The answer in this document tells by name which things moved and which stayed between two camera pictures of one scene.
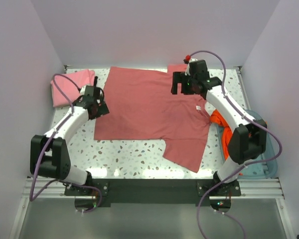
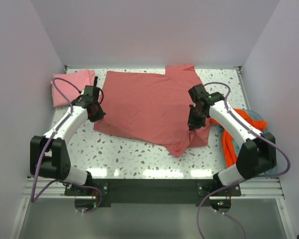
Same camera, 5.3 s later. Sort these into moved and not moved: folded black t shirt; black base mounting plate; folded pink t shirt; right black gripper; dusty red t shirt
Moved: dusty red t shirt; right black gripper
Not moved: black base mounting plate; folded pink t shirt; folded black t shirt
